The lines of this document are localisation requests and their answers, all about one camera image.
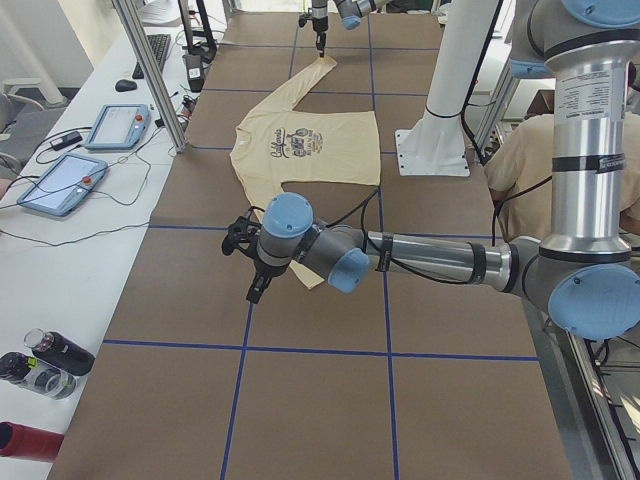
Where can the cream long-sleeve printed shirt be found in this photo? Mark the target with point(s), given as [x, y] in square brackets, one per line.
[276, 145]

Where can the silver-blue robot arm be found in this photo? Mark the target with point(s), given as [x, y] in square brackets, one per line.
[350, 12]
[579, 274]

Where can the blue teach pendant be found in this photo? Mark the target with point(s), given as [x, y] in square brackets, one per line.
[64, 185]
[118, 127]

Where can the clear plastic bottle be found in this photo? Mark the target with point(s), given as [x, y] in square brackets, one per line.
[36, 375]

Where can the red bottle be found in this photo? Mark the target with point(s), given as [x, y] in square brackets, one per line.
[29, 443]

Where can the aluminium frame post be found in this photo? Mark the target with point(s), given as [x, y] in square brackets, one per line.
[138, 39]

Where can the upper blue teach pendant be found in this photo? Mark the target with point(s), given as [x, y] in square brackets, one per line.
[118, 127]

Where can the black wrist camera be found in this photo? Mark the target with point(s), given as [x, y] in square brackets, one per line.
[242, 235]

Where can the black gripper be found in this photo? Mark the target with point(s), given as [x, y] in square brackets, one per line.
[318, 23]
[266, 270]

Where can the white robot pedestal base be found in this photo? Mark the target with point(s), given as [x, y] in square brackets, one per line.
[435, 145]

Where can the lower blue teach pendant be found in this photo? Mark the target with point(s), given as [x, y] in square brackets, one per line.
[64, 185]

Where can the black keyboard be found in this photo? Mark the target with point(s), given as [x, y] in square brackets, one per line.
[160, 47]

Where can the person in beige shirt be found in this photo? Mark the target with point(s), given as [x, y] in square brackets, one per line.
[525, 159]

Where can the black computer mouse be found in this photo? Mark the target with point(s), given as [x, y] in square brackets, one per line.
[125, 85]

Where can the black water bottle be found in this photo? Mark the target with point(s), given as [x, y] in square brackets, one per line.
[57, 350]

